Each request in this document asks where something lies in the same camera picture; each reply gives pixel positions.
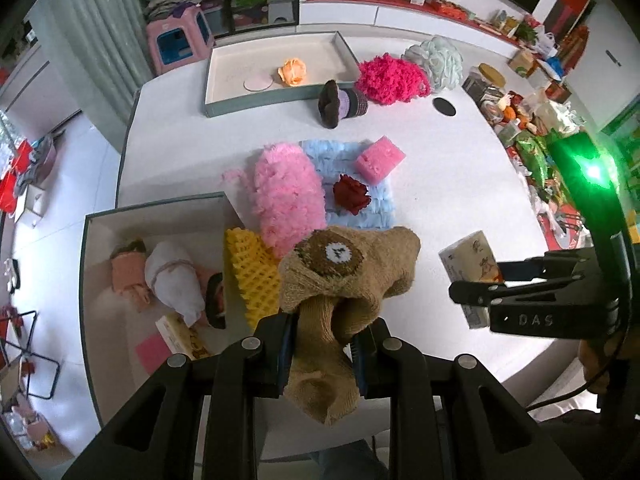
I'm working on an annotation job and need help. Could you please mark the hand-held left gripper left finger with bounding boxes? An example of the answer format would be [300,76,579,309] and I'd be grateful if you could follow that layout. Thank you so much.
[62,311,302,480]

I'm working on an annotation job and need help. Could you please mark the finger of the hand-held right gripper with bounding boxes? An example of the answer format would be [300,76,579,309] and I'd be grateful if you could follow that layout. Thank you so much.
[447,273,587,307]
[496,250,587,282]

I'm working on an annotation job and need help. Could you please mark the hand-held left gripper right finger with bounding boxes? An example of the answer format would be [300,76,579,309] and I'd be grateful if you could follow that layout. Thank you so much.
[349,316,586,480]

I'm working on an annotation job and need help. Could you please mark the small printed carton box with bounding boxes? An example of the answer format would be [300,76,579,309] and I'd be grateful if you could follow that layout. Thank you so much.
[438,229,504,332]

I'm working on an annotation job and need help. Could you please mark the tan knit bear sock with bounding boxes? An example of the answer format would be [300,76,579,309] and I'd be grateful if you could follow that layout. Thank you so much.
[276,224,422,429]

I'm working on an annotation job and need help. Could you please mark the tissue packet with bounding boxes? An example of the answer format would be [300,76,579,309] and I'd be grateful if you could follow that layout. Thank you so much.
[154,311,212,362]

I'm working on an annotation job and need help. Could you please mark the pink foam sheet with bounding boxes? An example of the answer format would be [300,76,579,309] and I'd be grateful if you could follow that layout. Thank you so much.
[135,334,174,377]

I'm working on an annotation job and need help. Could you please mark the white towel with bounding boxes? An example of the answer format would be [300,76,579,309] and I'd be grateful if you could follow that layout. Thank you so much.
[144,240,207,324]

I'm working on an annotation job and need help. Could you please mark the white cardboard box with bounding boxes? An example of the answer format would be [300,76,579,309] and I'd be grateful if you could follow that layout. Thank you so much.
[79,191,262,427]

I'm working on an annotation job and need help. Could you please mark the person's right hand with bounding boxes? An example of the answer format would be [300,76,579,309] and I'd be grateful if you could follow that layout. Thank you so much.
[576,335,627,396]

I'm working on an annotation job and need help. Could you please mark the yellow foam fruit net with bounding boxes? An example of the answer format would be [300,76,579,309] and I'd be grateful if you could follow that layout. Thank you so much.
[223,226,284,332]

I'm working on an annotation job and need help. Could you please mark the green snack bag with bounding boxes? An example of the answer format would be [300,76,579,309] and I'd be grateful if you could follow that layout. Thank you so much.
[516,136,557,182]

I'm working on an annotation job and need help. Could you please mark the pile of snack packets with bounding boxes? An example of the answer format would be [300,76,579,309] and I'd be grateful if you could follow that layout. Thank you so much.
[480,87,588,196]

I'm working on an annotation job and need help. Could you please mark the light blue chenille cloth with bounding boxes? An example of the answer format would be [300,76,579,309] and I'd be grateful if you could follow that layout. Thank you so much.
[299,138,399,234]

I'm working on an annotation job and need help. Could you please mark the pink fluffy mitt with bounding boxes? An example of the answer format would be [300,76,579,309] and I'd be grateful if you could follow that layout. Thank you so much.
[221,141,327,257]

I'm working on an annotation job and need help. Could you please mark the dark red fabric flower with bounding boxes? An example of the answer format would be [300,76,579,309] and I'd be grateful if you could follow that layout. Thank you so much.
[332,174,372,217]

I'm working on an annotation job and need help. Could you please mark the pink sponge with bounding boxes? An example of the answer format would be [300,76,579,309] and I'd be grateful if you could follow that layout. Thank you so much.
[354,134,407,184]

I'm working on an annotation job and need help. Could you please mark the jar with gold lid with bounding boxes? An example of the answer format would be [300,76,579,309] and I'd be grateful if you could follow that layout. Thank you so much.
[461,62,509,107]

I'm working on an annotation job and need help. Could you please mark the pale green bath loofah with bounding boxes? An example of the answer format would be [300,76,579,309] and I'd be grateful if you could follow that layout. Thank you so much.
[403,36,464,92]

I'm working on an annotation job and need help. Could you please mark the magenta fluffy scrunchie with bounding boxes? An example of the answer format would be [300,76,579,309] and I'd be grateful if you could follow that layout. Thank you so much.
[356,54,432,107]

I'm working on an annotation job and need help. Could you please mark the purple brown striped sock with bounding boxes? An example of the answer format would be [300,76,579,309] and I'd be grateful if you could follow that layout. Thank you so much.
[316,79,370,129]

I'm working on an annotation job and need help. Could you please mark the grey shallow tray box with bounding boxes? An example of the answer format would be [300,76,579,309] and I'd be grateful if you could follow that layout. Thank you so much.
[203,30,361,119]

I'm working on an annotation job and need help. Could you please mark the pink round pad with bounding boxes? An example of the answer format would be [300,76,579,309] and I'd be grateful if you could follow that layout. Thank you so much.
[242,73,274,93]

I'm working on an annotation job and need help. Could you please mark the orange fabric flower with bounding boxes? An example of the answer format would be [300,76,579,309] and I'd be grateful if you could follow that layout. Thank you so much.
[276,57,309,88]

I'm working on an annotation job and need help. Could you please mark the grey handbag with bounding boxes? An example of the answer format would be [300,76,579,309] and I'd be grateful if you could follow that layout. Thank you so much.
[29,131,67,187]

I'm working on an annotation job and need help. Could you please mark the red bags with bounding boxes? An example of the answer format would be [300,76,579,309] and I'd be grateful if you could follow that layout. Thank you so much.
[0,140,33,217]

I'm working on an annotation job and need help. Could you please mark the pink plastic stool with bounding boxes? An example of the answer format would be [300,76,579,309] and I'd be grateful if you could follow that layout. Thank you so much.
[145,3,217,78]

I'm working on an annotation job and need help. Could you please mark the small grey stool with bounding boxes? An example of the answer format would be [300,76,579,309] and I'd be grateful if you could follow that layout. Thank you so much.
[267,0,297,26]

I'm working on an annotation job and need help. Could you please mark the grey curtain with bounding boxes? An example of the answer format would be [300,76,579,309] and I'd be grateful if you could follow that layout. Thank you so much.
[47,0,153,153]

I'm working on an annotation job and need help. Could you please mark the black cable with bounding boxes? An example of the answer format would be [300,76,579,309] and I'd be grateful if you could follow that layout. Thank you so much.
[527,370,608,411]

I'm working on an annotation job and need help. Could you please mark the black folding metal frame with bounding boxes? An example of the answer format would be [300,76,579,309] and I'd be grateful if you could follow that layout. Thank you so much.
[0,309,62,402]

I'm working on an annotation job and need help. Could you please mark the red wall poster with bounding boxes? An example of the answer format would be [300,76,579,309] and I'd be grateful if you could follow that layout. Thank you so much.
[541,0,599,42]

